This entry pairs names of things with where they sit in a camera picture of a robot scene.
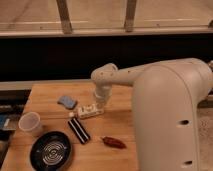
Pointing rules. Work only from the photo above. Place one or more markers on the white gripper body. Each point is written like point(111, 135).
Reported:
point(102, 94)

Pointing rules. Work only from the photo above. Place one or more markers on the small white bottle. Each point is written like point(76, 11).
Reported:
point(87, 111)

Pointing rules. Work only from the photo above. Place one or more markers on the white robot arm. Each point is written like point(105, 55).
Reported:
point(165, 96)

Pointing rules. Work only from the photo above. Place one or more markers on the blue sponge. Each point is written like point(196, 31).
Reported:
point(67, 102)

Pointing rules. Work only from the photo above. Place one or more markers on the wooden table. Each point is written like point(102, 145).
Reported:
point(116, 122)

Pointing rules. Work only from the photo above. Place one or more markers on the black striped rectangular block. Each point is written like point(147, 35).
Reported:
point(79, 130)

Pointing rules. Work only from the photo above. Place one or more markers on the dark red chili pepper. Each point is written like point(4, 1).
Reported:
point(112, 142)

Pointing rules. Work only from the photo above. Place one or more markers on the black round plate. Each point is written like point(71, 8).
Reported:
point(50, 152)

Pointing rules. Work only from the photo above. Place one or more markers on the clear plastic cup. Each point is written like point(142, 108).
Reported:
point(31, 123)

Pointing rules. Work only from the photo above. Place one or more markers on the blue object at left edge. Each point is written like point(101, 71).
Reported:
point(4, 120)

